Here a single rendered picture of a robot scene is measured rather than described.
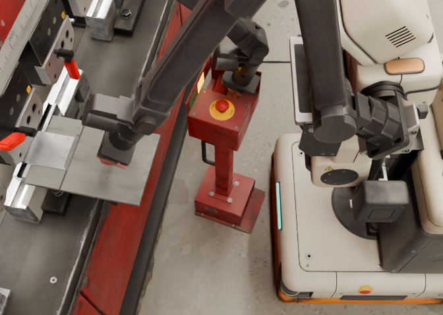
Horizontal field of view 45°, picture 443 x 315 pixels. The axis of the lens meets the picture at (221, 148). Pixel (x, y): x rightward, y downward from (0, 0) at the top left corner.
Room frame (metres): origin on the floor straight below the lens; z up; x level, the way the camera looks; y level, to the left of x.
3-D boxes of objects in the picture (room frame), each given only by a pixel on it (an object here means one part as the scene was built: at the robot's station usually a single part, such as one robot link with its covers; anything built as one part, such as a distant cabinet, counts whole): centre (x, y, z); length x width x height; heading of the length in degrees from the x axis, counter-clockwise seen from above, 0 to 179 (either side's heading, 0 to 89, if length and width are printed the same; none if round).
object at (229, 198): (0.87, -0.01, 0.13); 0.10 x 0.10 x 0.01; 69
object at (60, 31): (0.76, 0.39, 1.18); 0.15 x 0.09 x 0.17; 168
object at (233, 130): (0.87, -0.01, 0.75); 0.20 x 0.16 x 0.18; 159
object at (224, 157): (0.87, -0.01, 0.39); 0.05 x 0.05 x 0.54; 69
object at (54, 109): (0.61, 0.43, 0.99); 0.20 x 0.03 x 0.03; 168
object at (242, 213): (0.86, -0.04, 0.06); 0.25 x 0.20 x 0.12; 69
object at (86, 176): (0.56, 0.29, 1.00); 0.26 x 0.18 x 0.01; 78
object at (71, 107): (0.64, 0.42, 0.92); 0.39 x 0.06 x 0.10; 168
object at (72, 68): (0.73, 0.34, 1.12); 0.04 x 0.02 x 0.10; 78
